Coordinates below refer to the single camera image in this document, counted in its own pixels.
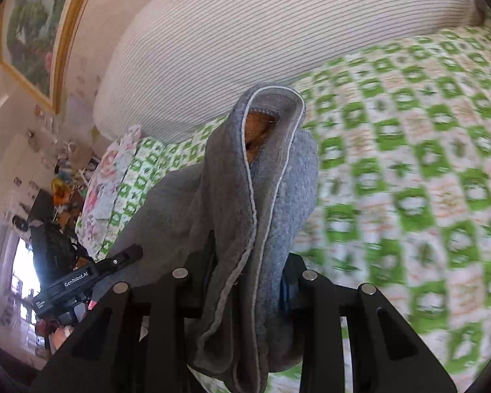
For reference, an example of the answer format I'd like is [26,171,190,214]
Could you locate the grey fleece pants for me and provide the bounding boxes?
[112,84,318,392]

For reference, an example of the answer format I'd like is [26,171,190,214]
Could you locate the person's left hand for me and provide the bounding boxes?
[48,326,74,355]

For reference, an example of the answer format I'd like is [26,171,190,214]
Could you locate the cluttered side shelf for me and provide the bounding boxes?
[8,101,104,271]

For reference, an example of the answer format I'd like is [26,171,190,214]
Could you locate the floral pink pillow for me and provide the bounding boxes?
[75,125,142,261]

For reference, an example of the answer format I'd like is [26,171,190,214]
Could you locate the white striped large pillow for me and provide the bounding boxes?
[93,0,482,142]

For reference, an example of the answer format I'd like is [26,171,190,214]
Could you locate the green checkered bed quilt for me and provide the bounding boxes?
[94,18,491,393]

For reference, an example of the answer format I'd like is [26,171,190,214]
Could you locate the gold framed painting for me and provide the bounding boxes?
[0,0,87,114]

